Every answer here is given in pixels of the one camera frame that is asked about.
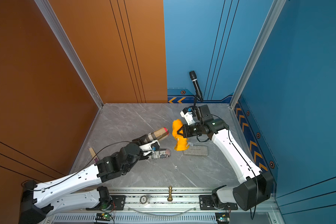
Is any orange fluffy cloth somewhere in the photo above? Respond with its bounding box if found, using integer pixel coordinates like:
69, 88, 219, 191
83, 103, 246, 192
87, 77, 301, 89
172, 119, 189, 151

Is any plaid eyeglass case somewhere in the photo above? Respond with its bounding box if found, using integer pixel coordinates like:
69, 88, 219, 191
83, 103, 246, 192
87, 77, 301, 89
144, 127, 169, 143

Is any newspaper print eyeglass case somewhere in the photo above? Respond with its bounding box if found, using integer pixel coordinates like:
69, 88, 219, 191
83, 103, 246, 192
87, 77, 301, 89
147, 149, 171, 160

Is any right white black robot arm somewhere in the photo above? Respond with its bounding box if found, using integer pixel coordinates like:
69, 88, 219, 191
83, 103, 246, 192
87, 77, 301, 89
172, 105, 274, 211

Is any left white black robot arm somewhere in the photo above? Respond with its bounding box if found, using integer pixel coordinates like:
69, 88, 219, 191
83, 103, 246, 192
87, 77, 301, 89
19, 137, 160, 224

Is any grey rectangular eyeglass case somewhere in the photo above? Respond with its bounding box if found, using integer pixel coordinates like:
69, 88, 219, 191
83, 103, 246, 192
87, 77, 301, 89
183, 145, 208, 156

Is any wooden stick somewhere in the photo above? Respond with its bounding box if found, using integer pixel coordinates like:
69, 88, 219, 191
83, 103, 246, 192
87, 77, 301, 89
89, 147, 99, 162

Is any black microphone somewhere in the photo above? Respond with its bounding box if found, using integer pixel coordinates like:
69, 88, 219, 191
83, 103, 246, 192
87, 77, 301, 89
189, 71, 203, 102

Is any silver tape roll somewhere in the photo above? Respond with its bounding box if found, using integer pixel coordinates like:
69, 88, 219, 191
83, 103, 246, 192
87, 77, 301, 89
140, 196, 149, 205

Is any brass chess piece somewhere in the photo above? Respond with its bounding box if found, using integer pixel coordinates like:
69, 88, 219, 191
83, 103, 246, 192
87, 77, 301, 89
167, 186, 173, 202

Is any left green circuit board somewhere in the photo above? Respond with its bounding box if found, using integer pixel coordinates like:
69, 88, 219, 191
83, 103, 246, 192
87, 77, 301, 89
95, 213, 115, 224

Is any green circuit board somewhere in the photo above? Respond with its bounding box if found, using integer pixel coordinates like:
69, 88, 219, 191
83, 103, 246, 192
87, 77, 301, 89
95, 213, 115, 224
215, 213, 230, 224

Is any right green circuit board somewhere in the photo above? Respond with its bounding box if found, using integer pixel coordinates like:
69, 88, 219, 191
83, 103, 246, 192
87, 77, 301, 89
215, 213, 230, 224

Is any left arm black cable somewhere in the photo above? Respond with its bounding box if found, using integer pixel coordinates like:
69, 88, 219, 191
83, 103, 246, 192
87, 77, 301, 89
21, 141, 132, 191

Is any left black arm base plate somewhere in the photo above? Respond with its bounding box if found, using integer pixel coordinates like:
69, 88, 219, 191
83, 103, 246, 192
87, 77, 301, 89
86, 195, 126, 212

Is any aluminium front rail frame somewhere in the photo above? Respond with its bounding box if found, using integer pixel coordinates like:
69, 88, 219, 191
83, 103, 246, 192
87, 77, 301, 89
42, 187, 285, 224

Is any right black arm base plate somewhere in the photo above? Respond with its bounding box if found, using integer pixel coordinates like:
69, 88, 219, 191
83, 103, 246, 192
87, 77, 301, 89
199, 195, 238, 211

